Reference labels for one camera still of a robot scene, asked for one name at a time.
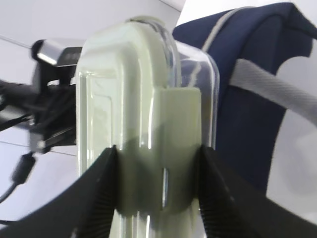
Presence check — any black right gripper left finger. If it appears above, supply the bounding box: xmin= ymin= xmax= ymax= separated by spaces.
xmin=0 ymin=147 xmax=117 ymax=238

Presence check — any navy blue lunch bag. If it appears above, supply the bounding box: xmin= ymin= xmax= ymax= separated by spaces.
xmin=173 ymin=2 xmax=317 ymax=194

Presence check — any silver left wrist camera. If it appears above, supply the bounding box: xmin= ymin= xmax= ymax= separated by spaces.
xmin=31 ymin=38 xmax=85 ymax=67

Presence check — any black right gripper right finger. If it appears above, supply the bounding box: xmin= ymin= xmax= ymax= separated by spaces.
xmin=198 ymin=146 xmax=317 ymax=238

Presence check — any black camera cable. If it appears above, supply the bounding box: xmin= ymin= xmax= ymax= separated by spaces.
xmin=0 ymin=153 xmax=37 ymax=203

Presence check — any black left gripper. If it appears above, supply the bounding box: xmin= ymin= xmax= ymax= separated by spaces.
xmin=0 ymin=62 xmax=76 ymax=154

